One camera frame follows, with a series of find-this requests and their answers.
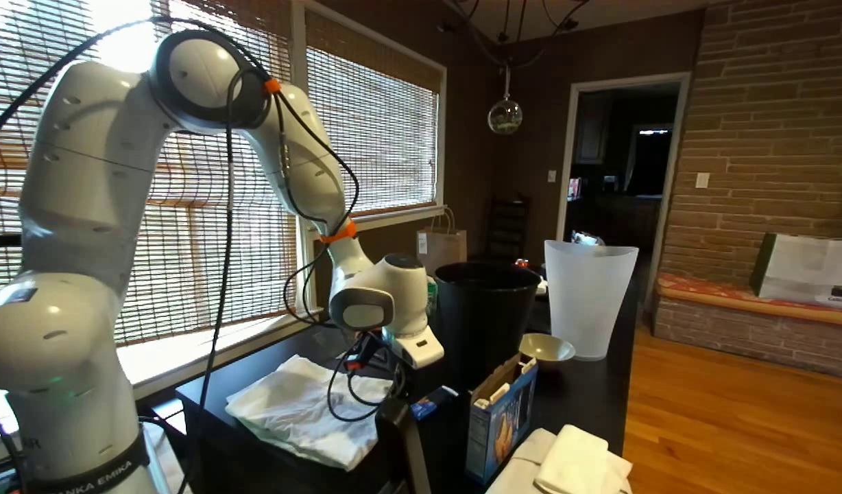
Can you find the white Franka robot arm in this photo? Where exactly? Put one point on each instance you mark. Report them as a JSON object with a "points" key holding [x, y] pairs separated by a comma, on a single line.
{"points": [[80, 229]]}

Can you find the hanging glass globe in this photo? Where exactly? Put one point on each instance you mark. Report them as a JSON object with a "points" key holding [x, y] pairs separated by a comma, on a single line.
{"points": [[504, 115]]}

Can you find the dark wooden rack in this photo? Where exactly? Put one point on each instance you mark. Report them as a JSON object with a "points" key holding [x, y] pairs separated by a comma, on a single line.
{"points": [[507, 229]]}

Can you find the large white folded cloth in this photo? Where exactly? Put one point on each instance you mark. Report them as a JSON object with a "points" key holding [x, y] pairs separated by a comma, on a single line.
{"points": [[290, 413]]}

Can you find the blue cardboard box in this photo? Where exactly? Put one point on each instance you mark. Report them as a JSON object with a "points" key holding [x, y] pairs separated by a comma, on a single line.
{"points": [[503, 428]]}

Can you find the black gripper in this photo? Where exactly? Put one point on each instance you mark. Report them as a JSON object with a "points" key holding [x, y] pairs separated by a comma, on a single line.
{"points": [[370, 351]]}

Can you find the large bamboo window blind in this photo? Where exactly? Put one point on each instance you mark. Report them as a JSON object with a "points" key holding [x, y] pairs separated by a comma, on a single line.
{"points": [[245, 265]]}

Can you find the white translucent waste bin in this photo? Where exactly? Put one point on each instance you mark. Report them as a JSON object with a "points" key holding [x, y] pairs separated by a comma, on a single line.
{"points": [[586, 298]]}

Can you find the small bamboo window blind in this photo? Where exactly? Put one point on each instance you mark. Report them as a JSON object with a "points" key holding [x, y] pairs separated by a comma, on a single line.
{"points": [[388, 137]]}

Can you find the white wall light switch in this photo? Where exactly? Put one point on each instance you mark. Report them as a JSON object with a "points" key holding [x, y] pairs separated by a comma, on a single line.
{"points": [[702, 178]]}

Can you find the small white folded napkin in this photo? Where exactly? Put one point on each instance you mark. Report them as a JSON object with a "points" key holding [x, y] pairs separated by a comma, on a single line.
{"points": [[578, 462]]}

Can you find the brown paper bag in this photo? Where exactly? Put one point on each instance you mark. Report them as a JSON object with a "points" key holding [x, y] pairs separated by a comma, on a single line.
{"points": [[448, 247]]}

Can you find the white door frame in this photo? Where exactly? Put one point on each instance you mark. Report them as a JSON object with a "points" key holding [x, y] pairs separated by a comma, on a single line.
{"points": [[566, 154]]}

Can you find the black wooden chair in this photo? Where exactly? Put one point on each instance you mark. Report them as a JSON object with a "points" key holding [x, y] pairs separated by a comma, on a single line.
{"points": [[396, 449]]}

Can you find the black waste bin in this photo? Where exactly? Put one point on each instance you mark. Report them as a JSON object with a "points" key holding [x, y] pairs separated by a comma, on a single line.
{"points": [[484, 311]]}

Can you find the small pale bowl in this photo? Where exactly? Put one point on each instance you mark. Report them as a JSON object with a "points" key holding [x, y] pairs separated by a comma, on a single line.
{"points": [[547, 346]]}

